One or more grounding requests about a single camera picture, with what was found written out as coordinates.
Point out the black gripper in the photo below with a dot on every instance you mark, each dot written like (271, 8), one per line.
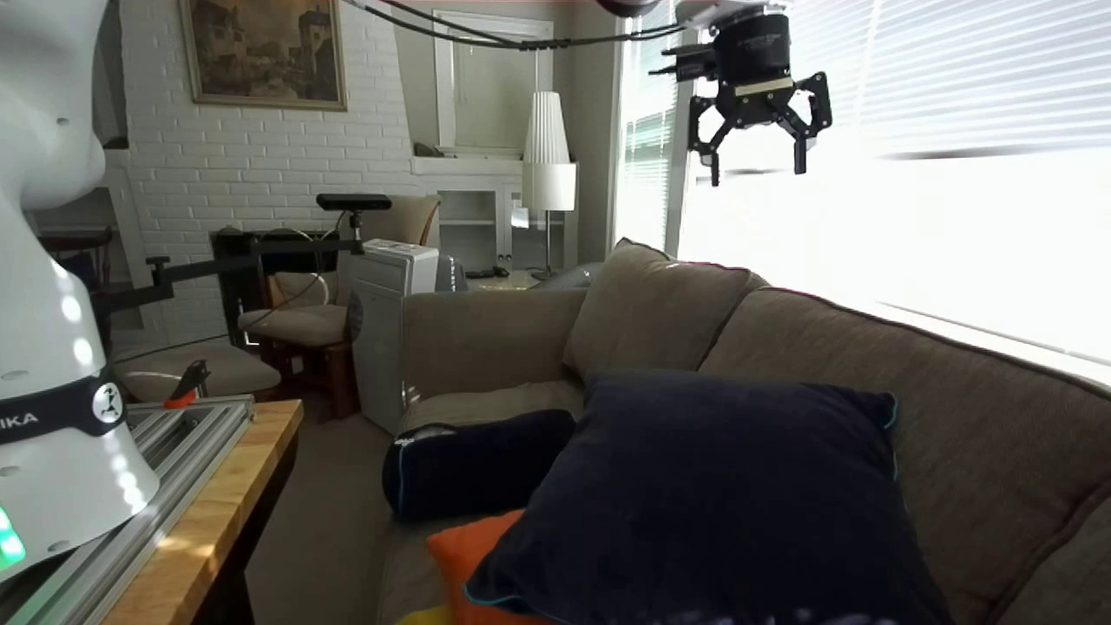
(754, 56)

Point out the navy pillow with teal piping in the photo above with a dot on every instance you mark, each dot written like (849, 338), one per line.
(715, 497)

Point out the orange pillow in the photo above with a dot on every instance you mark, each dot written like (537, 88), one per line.
(471, 555)

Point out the yellow pillow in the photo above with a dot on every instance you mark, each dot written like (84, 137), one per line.
(419, 614)

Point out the white floor lamp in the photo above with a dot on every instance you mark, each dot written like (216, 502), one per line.
(547, 151)

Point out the grey-brown sofa back cushion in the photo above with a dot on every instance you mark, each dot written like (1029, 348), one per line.
(1077, 577)
(982, 451)
(652, 315)

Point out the white window blinds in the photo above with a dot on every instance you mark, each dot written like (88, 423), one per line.
(959, 210)

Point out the white framed mirror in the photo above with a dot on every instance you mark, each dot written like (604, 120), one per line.
(489, 80)

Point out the white shelf unit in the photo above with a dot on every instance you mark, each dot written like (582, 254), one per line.
(471, 210)

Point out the grey-brown fabric sofa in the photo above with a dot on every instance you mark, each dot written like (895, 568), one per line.
(488, 334)

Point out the white air purifier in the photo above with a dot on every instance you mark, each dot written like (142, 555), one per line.
(394, 334)

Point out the tan glider armchair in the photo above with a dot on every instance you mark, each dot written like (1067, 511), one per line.
(312, 318)

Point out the tan ottoman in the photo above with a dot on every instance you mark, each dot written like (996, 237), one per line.
(221, 370)

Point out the red clamp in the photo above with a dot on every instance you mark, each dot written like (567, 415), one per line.
(185, 385)

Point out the wooden table with black legs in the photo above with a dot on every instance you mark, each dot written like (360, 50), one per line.
(221, 497)

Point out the black camera bar on stand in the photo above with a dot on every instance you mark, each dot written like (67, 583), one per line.
(352, 201)

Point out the framed wall picture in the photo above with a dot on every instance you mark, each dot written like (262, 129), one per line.
(264, 52)

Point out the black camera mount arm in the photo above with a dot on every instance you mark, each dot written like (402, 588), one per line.
(176, 276)

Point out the aluminium extrusion base frame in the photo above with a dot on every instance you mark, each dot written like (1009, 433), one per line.
(176, 446)

